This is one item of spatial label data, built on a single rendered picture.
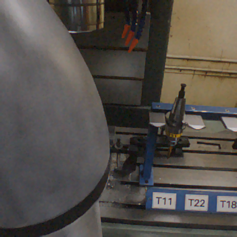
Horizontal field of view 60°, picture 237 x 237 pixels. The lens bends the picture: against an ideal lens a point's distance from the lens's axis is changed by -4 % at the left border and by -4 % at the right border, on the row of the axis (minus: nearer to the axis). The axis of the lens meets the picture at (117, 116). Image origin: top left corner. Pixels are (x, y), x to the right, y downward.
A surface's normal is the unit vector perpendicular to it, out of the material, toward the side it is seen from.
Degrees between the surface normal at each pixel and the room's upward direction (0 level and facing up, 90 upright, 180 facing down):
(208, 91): 90
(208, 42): 90
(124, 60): 90
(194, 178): 0
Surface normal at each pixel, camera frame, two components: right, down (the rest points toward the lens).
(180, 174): 0.02, -0.83
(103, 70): -0.07, 0.57
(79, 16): 0.23, 0.55
